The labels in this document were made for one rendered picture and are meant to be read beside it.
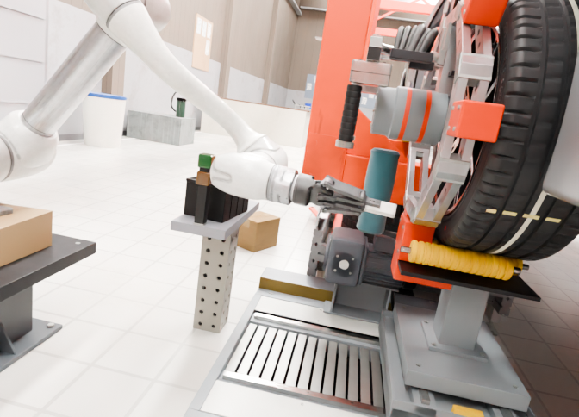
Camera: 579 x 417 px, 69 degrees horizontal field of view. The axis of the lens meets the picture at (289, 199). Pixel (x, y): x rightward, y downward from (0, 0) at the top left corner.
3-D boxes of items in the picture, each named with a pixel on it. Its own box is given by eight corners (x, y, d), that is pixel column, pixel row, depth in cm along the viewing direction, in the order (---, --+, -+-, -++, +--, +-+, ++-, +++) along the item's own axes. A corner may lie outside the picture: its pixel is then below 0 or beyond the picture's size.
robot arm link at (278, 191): (264, 186, 95) (290, 192, 93) (277, 156, 99) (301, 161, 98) (268, 208, 102) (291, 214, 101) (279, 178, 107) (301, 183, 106)
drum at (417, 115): (452, 149, 106) (465, 93, 103) (369, 136, 109) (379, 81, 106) (442, 146, 120) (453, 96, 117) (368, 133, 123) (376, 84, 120)
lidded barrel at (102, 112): (92, 140, 559) (94, 91, 546) (130, 146, 559) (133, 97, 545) (71, 143, 509) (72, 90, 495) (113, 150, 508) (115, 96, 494)
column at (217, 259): (219, 333, 150) (233, 221, 141) (192, 327, 151) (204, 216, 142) (227, 320, 160) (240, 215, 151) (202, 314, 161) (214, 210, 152)
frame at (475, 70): (451, 248, 91) (516, -22, 79) (420, 242, 92) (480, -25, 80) (417, 200, 144) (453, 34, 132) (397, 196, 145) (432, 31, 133)
